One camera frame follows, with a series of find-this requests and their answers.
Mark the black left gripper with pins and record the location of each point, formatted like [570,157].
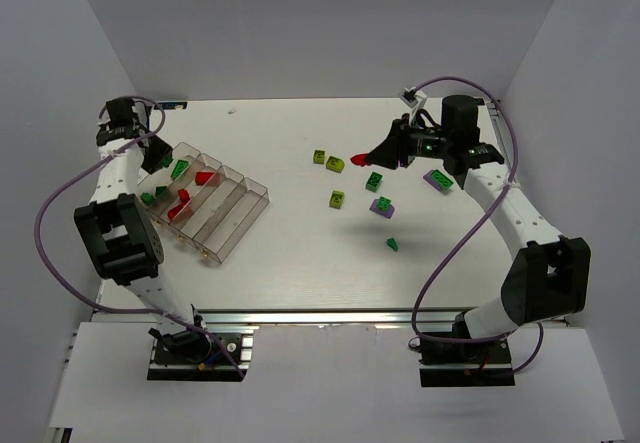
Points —
[155,152]

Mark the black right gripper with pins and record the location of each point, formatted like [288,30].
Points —
[403,142]

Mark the long green lego brick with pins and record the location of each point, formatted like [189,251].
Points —
[180,167]

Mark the red roof green lego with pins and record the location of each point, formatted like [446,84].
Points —
[360,160]

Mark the green lego piece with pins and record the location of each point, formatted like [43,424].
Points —
[147,198]

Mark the purple plate green lego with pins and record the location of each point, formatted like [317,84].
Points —
[382,206]
[438,180]

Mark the red rectangular lego brick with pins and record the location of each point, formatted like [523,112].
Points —
[207,178]

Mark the small red lego brick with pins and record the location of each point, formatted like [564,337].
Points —
[180,212]

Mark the green lego from roof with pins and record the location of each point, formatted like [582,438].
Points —
[165,162]

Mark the red lego piece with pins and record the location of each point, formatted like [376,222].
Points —
[184,196]

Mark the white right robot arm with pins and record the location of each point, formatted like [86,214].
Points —
[549,274]

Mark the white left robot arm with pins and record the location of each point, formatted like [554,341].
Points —
[121,240]

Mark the green square lego brick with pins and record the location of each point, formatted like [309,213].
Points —
[373,182]

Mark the blue label left corner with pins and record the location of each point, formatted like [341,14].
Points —
[174,105]

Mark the lime lego brick middle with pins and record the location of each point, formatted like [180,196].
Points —
[334,164]

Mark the lime lego brick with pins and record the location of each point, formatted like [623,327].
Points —
[336,199]
[334,164]
[319,157]

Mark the lime lego brick lower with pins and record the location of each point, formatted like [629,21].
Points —
[336,199]

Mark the lime lego brick far left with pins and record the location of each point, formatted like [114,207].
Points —
[319,157]

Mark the clear compartment organizer tray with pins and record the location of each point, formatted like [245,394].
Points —
[222,214]

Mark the small green wedge lego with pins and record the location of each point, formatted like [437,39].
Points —
[391,243]

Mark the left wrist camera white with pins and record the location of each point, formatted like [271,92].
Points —
[143,111]

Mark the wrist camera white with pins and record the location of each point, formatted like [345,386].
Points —
[143,111]
[414,99]

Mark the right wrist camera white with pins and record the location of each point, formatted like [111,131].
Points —
[414,99]

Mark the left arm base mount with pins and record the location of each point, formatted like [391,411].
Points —
[194,357]

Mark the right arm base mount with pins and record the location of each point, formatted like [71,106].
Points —
[448,365]

